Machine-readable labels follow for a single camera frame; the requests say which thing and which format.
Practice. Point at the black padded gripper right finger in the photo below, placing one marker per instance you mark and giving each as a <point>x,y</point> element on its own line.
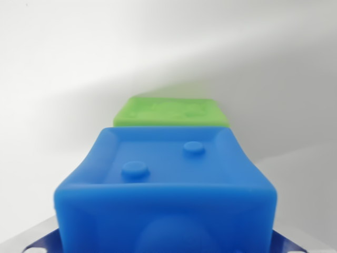
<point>285,243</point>

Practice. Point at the green plastic cube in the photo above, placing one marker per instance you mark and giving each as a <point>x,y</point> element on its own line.
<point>168,113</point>

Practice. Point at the blue plastic cube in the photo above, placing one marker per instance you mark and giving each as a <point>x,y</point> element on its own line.
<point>163,205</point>

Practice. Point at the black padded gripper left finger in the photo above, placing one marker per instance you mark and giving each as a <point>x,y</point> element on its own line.
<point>39,241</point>

